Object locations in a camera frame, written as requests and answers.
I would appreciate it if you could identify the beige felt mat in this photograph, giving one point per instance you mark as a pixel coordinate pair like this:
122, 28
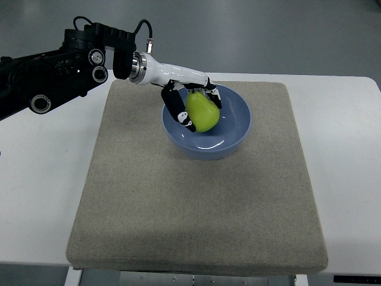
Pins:
148, 207

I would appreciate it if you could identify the white table frame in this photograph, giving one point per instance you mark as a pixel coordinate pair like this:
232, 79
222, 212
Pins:
95, 277

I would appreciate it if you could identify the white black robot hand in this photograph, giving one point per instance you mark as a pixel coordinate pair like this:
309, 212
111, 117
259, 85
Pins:
176, 82

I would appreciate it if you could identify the green pear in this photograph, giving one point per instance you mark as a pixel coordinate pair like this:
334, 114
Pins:
203, 113

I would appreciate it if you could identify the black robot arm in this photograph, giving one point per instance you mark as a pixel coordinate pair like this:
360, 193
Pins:
45, 81

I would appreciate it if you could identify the blue bowl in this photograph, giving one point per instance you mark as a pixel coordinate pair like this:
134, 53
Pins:
220, 141

